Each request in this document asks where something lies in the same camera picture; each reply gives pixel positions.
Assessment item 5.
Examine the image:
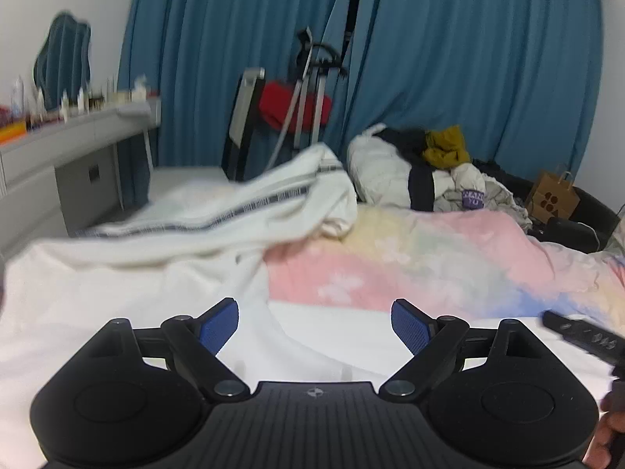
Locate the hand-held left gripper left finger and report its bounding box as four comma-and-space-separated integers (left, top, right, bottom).
108, 298, 248, 398

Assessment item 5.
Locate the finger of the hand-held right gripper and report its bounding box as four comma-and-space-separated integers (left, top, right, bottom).
542, 310, 625, 380

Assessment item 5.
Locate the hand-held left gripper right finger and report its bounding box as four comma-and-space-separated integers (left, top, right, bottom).
378, 298, 521, 399

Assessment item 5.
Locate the white striped garment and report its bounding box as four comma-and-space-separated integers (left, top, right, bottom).
73, 143, 359, 247

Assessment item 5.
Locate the person's right hand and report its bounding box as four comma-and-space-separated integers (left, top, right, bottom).
584, 380, 625, 469

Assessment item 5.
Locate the pastel floral blanket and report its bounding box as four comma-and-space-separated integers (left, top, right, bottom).
264, 204, 625, 320

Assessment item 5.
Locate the black sofa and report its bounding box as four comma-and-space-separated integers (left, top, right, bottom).
475, 158, 622, 255

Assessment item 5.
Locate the brown paper bag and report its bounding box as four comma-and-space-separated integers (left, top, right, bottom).
524, 169, 582, 224

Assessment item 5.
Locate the black garment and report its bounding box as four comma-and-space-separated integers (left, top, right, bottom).
375, 127, 436, 212

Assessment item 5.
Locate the grey garment purple patch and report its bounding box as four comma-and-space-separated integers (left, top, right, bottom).
432, 161, 532, 229

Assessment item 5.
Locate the white puffy jacket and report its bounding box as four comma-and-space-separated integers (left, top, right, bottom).
347, 124, 413, 207

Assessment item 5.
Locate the mustard yellow garment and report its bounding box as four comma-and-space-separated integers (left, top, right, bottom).
422, 125, 472, 170

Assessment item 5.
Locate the grey black chair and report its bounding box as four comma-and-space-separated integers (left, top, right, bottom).
146, 68, 267, 208

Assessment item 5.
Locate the red cloth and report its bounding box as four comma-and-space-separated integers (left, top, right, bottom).
258, 80, 333, 134

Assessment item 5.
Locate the grey desk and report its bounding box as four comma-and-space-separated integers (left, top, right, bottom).
0, 98, 162, 261

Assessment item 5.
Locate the garment steamer stand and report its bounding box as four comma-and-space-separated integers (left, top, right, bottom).
270, 26, 350, 158

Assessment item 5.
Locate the row of small bottles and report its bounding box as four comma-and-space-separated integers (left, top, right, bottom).
11, 74, 161, 124

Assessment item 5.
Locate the blue curtain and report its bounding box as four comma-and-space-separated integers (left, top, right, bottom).
323, 0, 607, 187
118, 0, 366, 208

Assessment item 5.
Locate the orange box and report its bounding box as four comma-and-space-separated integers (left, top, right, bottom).
0, 118, 28, 145

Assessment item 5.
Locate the wavy wall mirror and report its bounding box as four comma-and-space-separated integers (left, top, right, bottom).
32, 12, 93, 111

